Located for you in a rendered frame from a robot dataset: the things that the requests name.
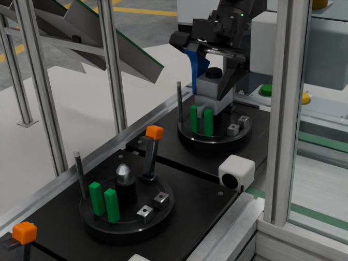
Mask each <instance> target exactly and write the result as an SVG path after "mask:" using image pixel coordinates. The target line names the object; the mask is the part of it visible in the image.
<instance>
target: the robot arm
mask: <svg viewBox="0 0 348 261"><path fill-rule="evenodd" d="M264 10H267V0H220V2H219V5H218V7H217V10H213V11H212V13H210V14H209V17H208V19H193V25H192V32H191V34H190V33H184V32H178V31H175V32H174V33H173V34H172V35H171V37H170V40H169V44H170V45H172V46H173V47H175V48H176V49H178V50H179V51H181V52H182V53H184V54H186V55H187V56H188V57H189V59H190V61H191V68H192V93H193V94H194V95H196V94H197V93H196V79H197V78H198V77H200V76H201V75H202V74H204V73H205V71H206V69H208V67H209V64H210V61H209V60H207V59H206V55H207V53H210V54H215V55H221V56H226V57H227V59H226V71H225V74H224V77H223V79H222V82H221V85H220V88H219V91H218V94H217V98H216V99H217V100H218V101H221V100H222V99H223V98H224V96H225V95H226V94H227V93H228V92H229V91H230V90H231V89H232V87H233V86H234V85H235V84H236V83H237V82H238V81H239V80H240V79H241V78H242V77H243V76H244V75H246V74H247V73H248V72H250V73H252V72H251V71H250V52H251V44H247V45H246V47H245V49H243V48H242V47H241V46H240V43H241V40H242V37H243V33H244V31H248V28H249V25H248V24H247V23H251V22H252V19H253V18H255V17H256V16H258V15H259V14H261V13H263V12H264ZM198 39H200V40H202V41H199V40H198ZM205 40H206V42H204V41H205ZM213 48H214V49H218V50H214V49H213ZM225 50H226V51H230V52H226V51H225ZM230 57H231V58H230Z"/></svg>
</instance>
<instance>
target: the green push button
mask: <svg viewBox="0 0 348 261"><path fill-rule="evenodd" d="M260 93H261V94H263V95H265V96H272V84H265V85H263V86H261V87H260Z"/></svg>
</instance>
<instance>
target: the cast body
mask: <svg viewBox="0 0 348 261"><path fill-rule="evenodd" d="M223 77H224V73H223V71H222V70H221V69H220V68H218V67H210V68H208V69H206V71H205V73H204V74H202V75H201V76H200V77H198V78H197V79H196V93H197V94H196V95H195V105H196V106H198V107H197V117H198V118H201V119H202V118H203V117H204V111H205V110H206V109H207V108H208V109H212V110H213V115H217V114H218V113H220V112H221V111H222V110H223V109H224V108H225V107H226V106H228V105H229V104H230V103H231V102H232V101H233V88H232V89H231V90H230V91H229V92H228V93H227V94H226V95H225V96H224V98H223V99H222V100H221V101H218V100H217V99H216V98H217V95H218V91H219V88H220V85H221V82H222V79H223Z"/></svg>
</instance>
